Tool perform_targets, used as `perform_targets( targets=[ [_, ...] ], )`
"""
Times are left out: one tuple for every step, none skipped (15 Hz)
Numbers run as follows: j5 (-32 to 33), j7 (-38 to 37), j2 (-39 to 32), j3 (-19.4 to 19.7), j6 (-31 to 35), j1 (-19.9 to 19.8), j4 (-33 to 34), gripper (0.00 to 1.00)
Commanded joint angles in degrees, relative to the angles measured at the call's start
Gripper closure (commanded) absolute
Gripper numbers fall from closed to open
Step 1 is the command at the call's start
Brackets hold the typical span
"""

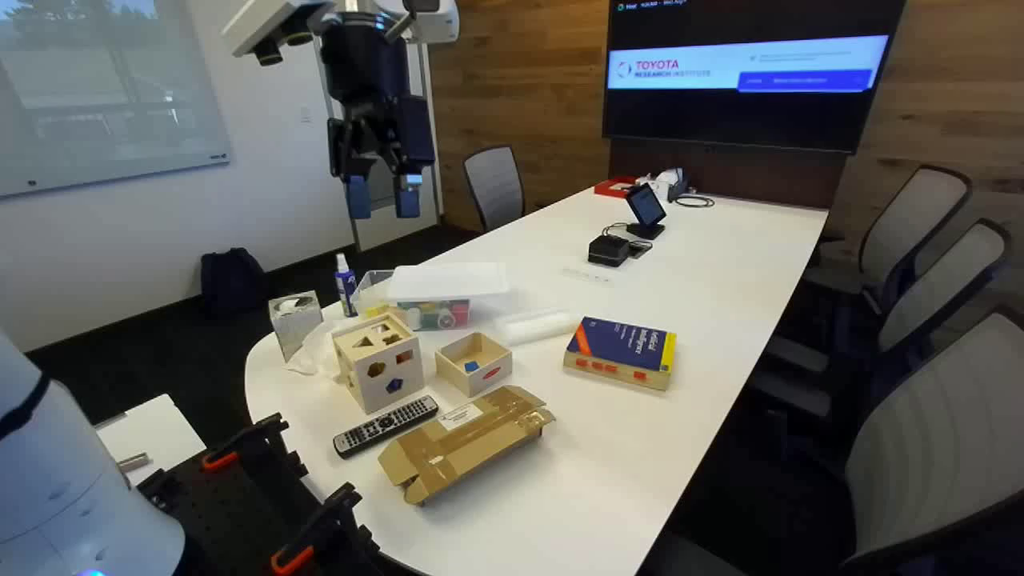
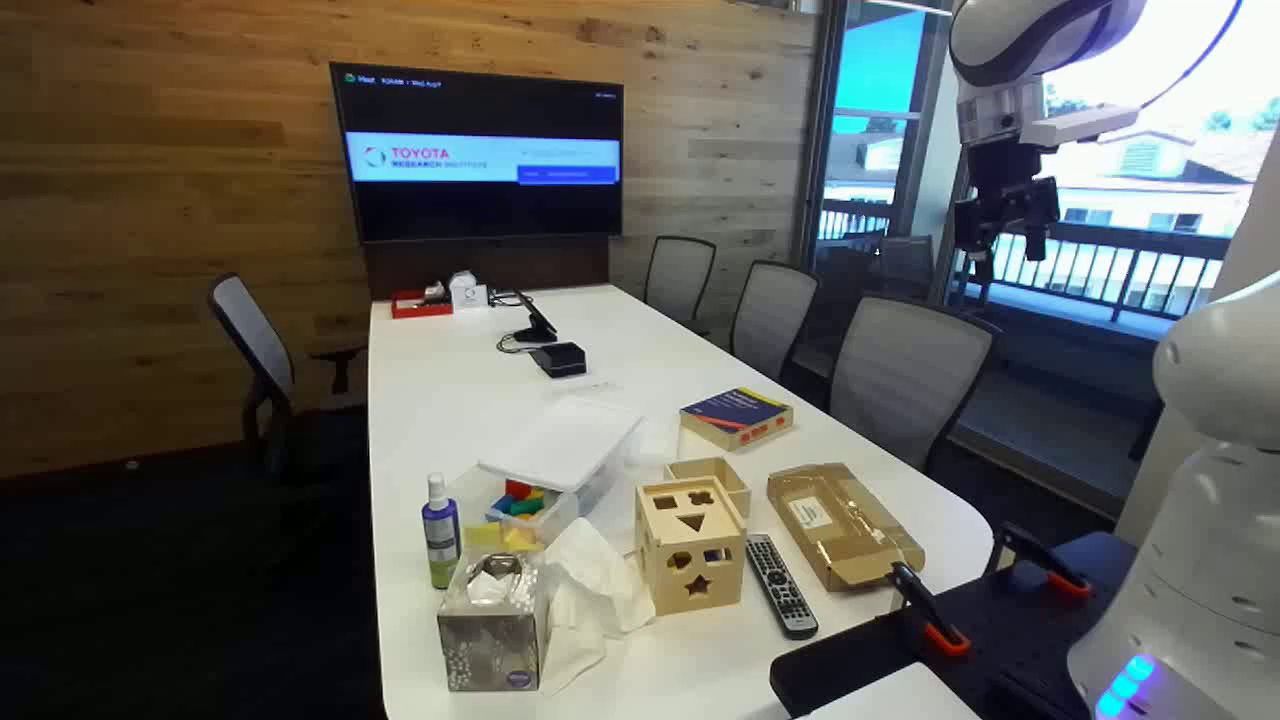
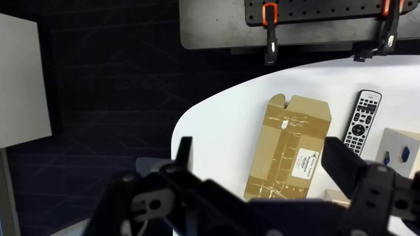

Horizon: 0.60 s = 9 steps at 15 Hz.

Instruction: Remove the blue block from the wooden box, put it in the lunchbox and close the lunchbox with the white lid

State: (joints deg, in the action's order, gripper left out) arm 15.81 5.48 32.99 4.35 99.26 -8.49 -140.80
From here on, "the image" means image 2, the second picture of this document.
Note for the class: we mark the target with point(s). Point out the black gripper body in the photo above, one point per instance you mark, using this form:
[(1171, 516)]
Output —
[(1009, 182)]

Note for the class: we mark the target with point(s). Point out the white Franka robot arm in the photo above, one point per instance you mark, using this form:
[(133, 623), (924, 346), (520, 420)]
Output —
[(1201, 603)]

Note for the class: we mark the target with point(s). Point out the flat open cardboard box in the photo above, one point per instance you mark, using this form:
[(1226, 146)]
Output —
[(841, 534)]

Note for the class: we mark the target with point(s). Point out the small open wooden box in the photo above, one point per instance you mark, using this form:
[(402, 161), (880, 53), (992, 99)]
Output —
[(724, 496)]

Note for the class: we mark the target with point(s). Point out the small black box device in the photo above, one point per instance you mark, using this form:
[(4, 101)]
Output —
[(556, 362)]

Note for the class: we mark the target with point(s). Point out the clear plastic lunchbox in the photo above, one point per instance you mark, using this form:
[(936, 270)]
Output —
[(586, 503)]

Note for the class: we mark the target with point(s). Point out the green block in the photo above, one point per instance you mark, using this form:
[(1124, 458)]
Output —
[(529, 505)]

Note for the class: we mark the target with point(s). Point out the red block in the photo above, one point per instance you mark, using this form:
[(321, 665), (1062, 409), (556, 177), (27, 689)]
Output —
[(519, 489)]

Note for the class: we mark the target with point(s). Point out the grey tissue box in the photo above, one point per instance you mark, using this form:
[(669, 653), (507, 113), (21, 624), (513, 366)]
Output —
[(488, 633)]

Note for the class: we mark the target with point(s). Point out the dark office chair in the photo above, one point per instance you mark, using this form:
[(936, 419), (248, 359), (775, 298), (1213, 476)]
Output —
[(906, 264)]

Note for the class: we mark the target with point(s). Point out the grey mesh office chair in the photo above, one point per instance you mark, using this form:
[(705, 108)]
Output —
[(680, 282), (253, 334), (906, 374), (775, 314)]

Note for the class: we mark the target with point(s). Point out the blue chair seat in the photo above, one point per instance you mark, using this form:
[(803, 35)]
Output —
[(1103, 555)]

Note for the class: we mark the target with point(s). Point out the black tv remote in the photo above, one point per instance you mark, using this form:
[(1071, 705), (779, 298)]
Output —
[(780, 584)]

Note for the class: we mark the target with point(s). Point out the wooden shape sorter cube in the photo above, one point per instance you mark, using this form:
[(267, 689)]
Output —
[(684, 555)]

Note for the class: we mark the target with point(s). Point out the black mounting plate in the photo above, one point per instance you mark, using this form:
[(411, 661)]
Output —
[(833, 661)]

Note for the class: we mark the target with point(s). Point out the white stand panel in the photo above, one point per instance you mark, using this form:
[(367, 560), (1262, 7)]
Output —
[(901, 697)]

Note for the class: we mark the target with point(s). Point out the dark wooden tv console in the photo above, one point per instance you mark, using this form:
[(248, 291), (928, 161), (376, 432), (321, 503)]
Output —
[(485, 264)]

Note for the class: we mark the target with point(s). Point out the white crumpled tissue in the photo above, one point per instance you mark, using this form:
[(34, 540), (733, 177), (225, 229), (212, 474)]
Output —
[(595, 584)]

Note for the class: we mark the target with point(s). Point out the red flat object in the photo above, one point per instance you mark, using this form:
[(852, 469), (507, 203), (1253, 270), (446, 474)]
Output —
[(423, 307)]

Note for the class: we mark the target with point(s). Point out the yellow sponge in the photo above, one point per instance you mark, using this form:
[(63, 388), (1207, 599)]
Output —
[(492, 537)]

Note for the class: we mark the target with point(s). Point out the blue spray bottle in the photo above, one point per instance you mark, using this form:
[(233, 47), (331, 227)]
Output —
[(440, 534)]

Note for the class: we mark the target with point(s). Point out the wall mounted tv screen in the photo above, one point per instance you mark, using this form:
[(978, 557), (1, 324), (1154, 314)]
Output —
[(483, 152)]

